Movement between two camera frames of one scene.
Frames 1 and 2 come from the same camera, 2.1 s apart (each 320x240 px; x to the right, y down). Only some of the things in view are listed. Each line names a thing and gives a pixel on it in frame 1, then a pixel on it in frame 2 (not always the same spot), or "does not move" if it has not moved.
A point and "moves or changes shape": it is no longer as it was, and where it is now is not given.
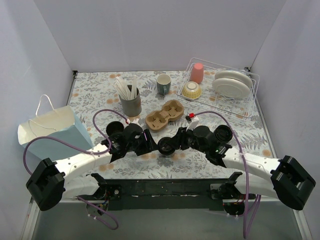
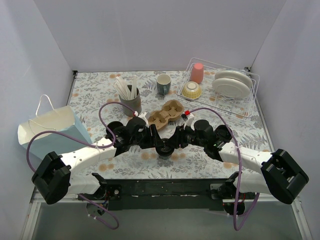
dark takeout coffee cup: [166, 152] moves or changes shape
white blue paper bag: [62, 124] does not move
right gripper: [182, 136] does not move
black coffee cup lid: [165, 148] does not move
